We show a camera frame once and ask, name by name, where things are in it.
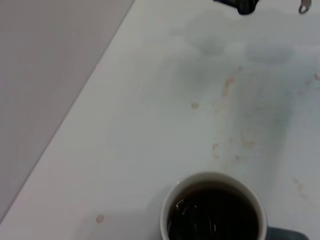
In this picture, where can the dark coffee liquid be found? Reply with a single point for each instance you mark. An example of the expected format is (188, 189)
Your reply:
(215, 215)

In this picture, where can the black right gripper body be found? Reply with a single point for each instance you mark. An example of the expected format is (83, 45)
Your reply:
(242, 6)

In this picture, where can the grey ceramic cup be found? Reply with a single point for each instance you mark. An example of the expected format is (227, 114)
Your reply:
(165, 215)

